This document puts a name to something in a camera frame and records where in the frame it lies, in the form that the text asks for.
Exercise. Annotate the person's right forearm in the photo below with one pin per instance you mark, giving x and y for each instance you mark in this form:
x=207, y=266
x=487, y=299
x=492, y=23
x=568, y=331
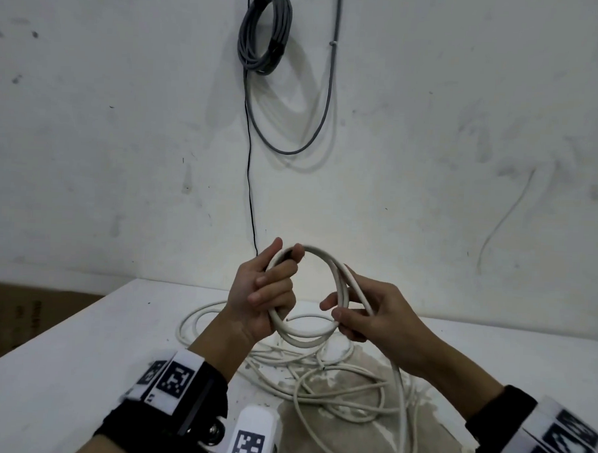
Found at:
x=455, y=384

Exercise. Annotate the person's right hand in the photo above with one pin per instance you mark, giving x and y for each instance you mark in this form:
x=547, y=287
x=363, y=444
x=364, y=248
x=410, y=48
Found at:
x=388, y=326

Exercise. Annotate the person's left forearm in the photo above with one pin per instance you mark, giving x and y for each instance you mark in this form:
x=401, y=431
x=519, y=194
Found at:
x=219, y=354

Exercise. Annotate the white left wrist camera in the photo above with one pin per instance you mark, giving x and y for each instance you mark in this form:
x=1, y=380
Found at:
x=255, y=434

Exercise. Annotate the person's left hand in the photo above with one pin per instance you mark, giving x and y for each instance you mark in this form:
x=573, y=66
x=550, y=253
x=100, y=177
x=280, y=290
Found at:
x=256, y=301

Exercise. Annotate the brown cardboard box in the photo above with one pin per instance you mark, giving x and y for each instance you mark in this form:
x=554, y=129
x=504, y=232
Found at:
x=18, y=320

